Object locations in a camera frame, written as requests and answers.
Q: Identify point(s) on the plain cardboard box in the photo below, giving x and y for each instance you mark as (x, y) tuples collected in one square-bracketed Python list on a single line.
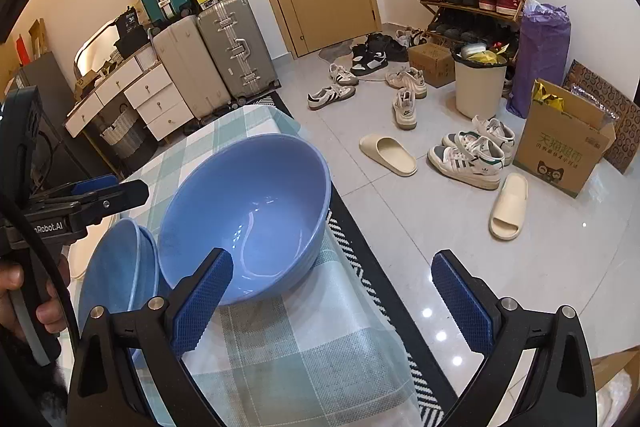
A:
[(612, 359)]

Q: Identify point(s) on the small brown cardboard box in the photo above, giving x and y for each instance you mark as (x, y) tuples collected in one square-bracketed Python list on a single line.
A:
[(432, 67)]

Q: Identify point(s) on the large printed cardboard box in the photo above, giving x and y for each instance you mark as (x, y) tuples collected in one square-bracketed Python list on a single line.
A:
[(555, 152)]

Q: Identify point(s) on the patterned cardboard panel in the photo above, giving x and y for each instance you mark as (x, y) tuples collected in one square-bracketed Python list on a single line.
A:
[(622, 127)]

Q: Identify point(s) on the white low sneaker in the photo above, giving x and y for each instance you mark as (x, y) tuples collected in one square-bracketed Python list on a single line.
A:
[(405, 109), (407, 82)]

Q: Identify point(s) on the person's left hand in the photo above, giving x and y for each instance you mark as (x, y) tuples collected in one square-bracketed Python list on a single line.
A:
[(47, 312)]

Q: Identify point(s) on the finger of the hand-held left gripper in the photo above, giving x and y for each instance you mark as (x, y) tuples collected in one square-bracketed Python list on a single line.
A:
[(122, 197), (95, 184)]

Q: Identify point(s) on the silver suitcase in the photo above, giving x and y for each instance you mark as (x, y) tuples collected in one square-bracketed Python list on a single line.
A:
[(235, 47)]

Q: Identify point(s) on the cream slide sandal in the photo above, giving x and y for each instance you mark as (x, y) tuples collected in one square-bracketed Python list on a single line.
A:
[(507, 207), (390, 157)]

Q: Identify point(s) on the grey door mat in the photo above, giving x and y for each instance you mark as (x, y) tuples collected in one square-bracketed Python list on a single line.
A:
[(337, 53)]

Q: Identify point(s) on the white black striped sneaker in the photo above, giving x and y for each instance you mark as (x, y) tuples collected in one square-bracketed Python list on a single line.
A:
[(344, 76), (330, 99)]

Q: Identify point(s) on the white drawer dresser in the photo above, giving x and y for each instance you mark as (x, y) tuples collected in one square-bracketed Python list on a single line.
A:
[(155, 97)]

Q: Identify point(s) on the white trash bin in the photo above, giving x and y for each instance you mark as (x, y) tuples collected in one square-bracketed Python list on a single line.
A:
[(480, 87)]

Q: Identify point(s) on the purple plastic bag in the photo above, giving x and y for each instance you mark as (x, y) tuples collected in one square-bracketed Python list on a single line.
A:
[(542, 57)]

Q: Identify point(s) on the white grey woven basket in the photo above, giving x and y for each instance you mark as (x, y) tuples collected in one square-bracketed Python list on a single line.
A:
[(125, 134)]

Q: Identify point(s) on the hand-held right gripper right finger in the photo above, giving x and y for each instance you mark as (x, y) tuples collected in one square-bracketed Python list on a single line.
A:
[(460, 302)]

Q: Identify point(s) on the oval mirror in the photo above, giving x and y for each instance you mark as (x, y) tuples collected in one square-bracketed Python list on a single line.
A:
[(95, 52)]

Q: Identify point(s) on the beige suitcase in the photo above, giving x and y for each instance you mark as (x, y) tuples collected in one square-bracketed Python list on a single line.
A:
[(185, 67)]

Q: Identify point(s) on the teal white checkered tablecloth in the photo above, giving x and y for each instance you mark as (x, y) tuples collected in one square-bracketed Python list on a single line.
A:
[(300, 357)]

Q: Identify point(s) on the white green high-top sneaker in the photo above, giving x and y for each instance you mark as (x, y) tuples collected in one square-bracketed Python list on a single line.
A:
[(480, 147), (462, 169), (497, 132)]

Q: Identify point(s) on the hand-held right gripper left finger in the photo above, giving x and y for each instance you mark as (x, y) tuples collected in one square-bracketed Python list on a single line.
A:
[(200, 307)]

